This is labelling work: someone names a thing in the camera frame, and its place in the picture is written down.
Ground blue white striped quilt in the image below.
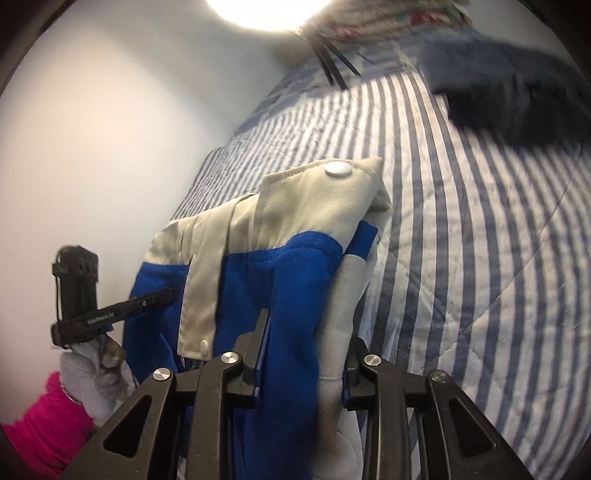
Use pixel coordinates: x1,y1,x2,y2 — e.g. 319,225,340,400
173,37,591,480

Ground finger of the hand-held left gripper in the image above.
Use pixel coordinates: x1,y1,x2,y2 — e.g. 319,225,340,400
51,288,175,347

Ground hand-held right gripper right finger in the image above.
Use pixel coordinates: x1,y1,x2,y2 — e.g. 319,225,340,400
342,337,534,480

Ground beige and blue jacket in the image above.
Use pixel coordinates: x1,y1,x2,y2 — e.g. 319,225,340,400
122,157,393,480

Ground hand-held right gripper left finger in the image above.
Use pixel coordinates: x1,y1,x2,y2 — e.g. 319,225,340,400
76,308,271,480

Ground person's left hand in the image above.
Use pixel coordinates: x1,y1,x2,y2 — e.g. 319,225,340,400
60,339,138,419

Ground bright round lamp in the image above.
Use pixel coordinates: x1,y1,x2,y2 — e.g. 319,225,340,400
205,0,334,33

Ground floral pillow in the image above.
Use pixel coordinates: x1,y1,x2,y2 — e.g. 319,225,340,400
295,0,472,43

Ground dark blue cloth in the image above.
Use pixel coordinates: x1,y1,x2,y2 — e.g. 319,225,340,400
421,28,591,149

